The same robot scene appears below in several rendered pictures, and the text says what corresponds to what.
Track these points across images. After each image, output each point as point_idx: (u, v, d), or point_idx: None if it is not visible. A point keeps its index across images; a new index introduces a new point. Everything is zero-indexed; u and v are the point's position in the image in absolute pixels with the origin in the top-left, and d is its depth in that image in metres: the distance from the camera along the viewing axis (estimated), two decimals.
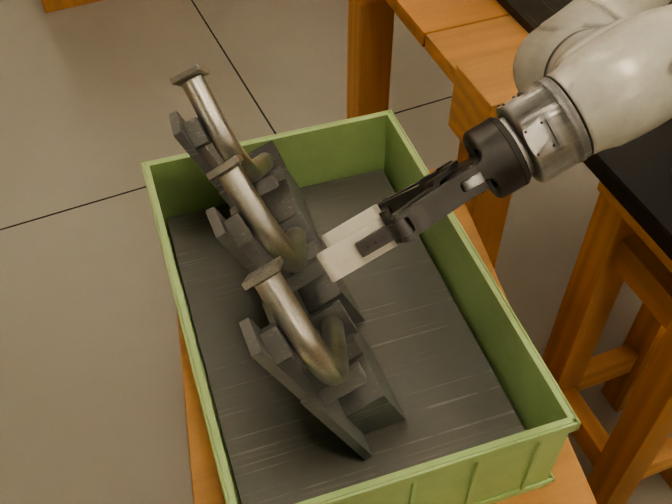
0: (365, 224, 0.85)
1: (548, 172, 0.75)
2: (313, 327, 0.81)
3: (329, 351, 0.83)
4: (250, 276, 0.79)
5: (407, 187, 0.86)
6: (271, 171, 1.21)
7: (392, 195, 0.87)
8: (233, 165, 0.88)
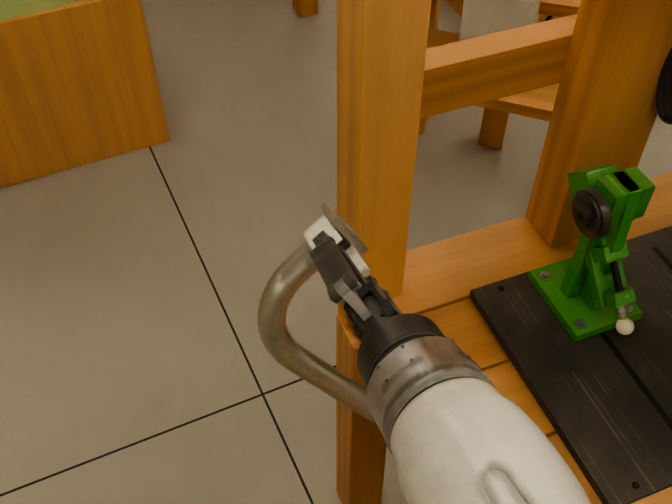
0: None
1: (367, 395, 0.60)
2: (297, 287, 0.81)
3: (283, 316, 0.82)
4: (337, 214, 0.81)
5: (398, 310, 0.75)
6: None
7: (389, 298, 0.76)
8: None
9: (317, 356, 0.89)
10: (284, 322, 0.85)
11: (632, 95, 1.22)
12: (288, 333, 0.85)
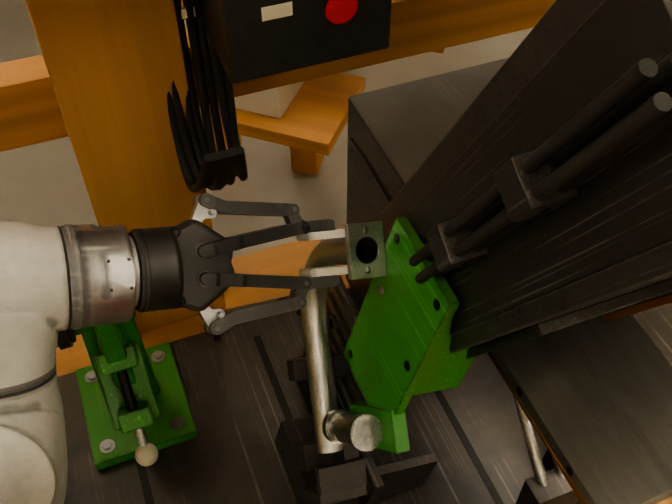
0: (325, 267, 0.78)
1: None
2: (323, 259, 0.84)
3: None
4: (376, 239, 0.78)
5: (270, 306, 0.75)
6: None
7: (289, 301, 0.76)
8: None
9: (329, 348, 0.90)
10: (323, 288, 0.89)
11: (140, 155, 0.92)
12: (315, 295, 0.89)
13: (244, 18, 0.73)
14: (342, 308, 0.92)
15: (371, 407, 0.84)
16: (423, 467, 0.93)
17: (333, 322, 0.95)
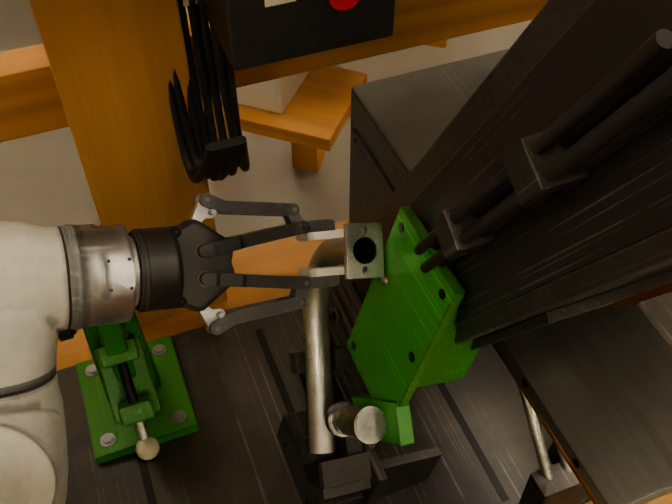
0: (325, 267, 0.78)
1: None
2: (324, 258, 0.85)
3: None
4: (375, 240, 0.78)
5: (270, 306, 0.75)
6: None
7: (289, 301, 0.76)
8: None
9: (328, 348, 0.90)
10: (325, 288, 0.89)
11: (141, 145, 0.91)
12: (317, 294, 0.89)
13: (247, 4, 0.72)
14: (345, 300, 0.91)
15: (375, 399, 0.83)
16: (427, 460, 0.92)
17: (336, 314, 0.94)
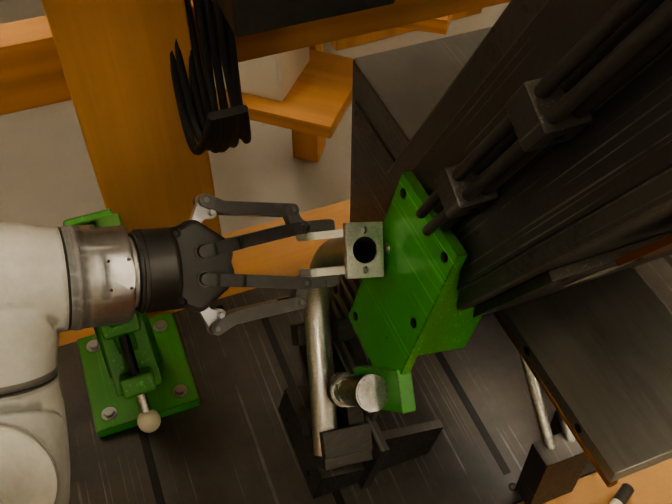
0: (325, 267, 0.78)
1: None
2: (324, 259, 0.85)
3: None
4: (375, 239, 0.78)
5: (270, 306, 0.75)
6: None
7: (290, 301, 0.75)
8: None
9: (330, 350, 0.90)
10: (326, 289, 0.89)
11: (142, 117, 0.91)
12: (318, 296, 0.89)
13: None
14: None
15: (376, 368, 0.83)
16: (429, 432, 0.92)
17: (337, 287, 0.94)
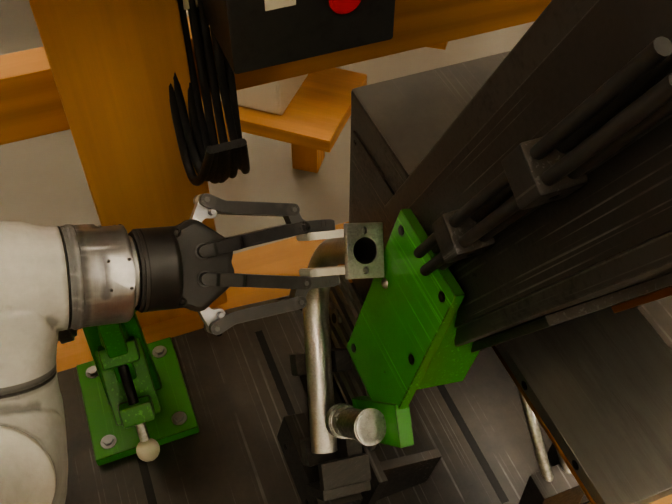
0: (325, 267, 0.78)
1: None
2: (324, 258, 0.85)
3: None
4: (375, 240, 0.78)
5: (270, 306, 0.75)
6: None
7: (289, 301, 0.76)
8: None
9: (328, 348, 0.90)
10: (325, 288, 0.89)
11: (142, 148, 0.92)
12: (317, 294, 0.89)
13: (247, 8, 0.72)
14: (345, 302, 0.92)
15: (375, 401, 0.83)
16: (427, 462, 0.93)
17: (336, 316, 0.94)
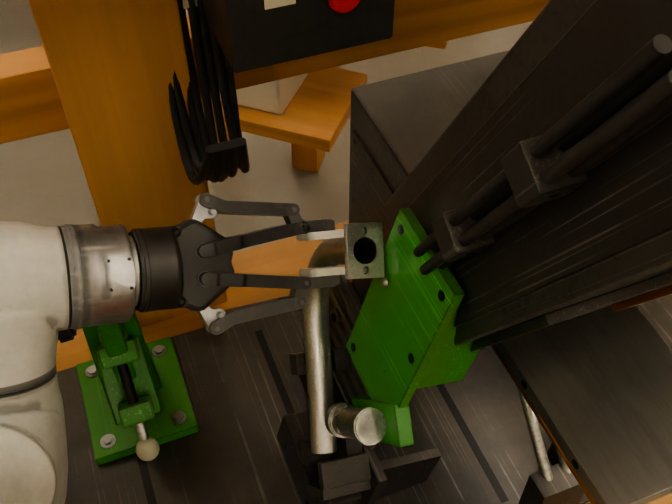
0: (325, 267, 0.78)
1: None
2: (324, 258, 0.85)
3: None
4: (375, 240, 0.78)
5: (270, 306, 0.75)
6: None
7: (289, 301, 0.76)
8: None
9: (328, 348, 0.90)
10: (325, 288, 0.89)
11: (141, 147, 0.92)
12: (317, 294, 0.89)
13: (247, 7, 0.72)
14: (345, 301, 0.92)
15: (374, 401, 0.83)
16: (427, 461, 0.93)
17: (336, 315, 0.94)
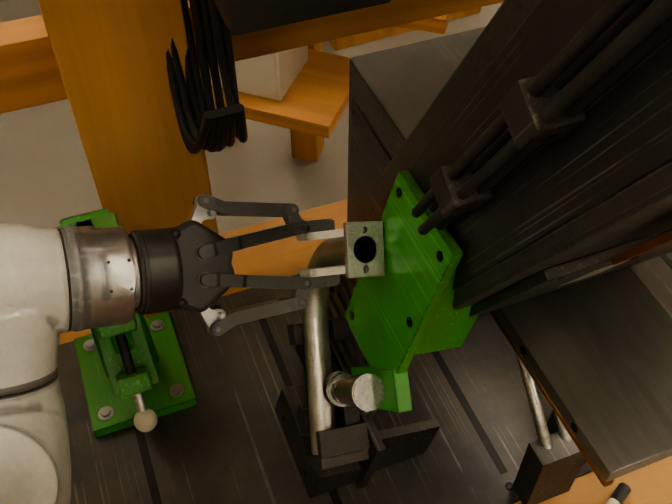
0: (325, 267, 0.78)
1: None
2: (324, 258, 0.85)
3: None
4: (375, 238, 0.78)
5: (270, 306, 0.75)
6: None
7: (290, 301, 0.76)
8: None
9: (328, 349, 0.90)
10: (325, 289, 0.89)
11: (139, 116, 0.91)
12: (316, 295, 0.89)
13: None
14: None
15: (373, 368, 0.83)
16: (425, 432, 0.92)
17: (334, 286, 0.94)
